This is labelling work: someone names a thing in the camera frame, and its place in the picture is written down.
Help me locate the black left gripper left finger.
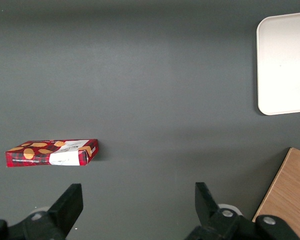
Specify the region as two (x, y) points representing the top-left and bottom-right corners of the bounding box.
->
(0, 183), (84, 240)

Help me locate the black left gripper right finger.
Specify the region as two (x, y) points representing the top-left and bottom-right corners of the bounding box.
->
(184, 182), (300, 240)

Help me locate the white plastic tray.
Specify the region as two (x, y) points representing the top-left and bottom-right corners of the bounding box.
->
(256, 11), (300, 116)

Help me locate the red tartan cookie box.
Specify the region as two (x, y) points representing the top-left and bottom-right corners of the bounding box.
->
(5, 138), (100, 168)

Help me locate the light wooden board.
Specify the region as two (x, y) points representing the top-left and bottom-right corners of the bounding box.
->
(251, 147), (300, 240)

